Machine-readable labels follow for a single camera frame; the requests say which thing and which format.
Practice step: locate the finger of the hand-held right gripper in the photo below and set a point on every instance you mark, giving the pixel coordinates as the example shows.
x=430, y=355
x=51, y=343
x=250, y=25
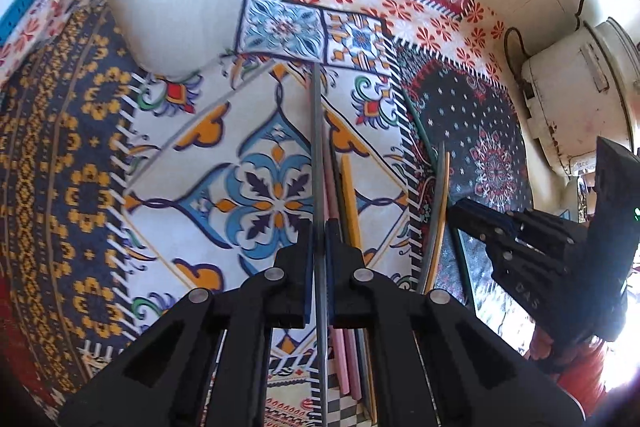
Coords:
x=530, y=287
x=500, y=224

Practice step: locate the dark green chopstick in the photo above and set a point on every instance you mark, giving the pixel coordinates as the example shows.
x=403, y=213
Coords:
x=462, y=267

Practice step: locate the patchwork patterned tablecloth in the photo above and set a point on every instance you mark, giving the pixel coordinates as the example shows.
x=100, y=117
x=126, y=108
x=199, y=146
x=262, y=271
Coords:
x=65, y=132

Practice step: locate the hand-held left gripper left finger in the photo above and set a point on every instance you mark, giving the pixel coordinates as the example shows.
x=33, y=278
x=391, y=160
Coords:
x=307, y=287

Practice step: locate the white rice cooker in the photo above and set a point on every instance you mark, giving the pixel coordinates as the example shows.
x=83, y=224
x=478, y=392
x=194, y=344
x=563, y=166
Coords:
x=565, y=97

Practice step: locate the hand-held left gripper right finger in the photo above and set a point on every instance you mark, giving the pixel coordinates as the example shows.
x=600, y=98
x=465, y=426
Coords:
x=331, y=287

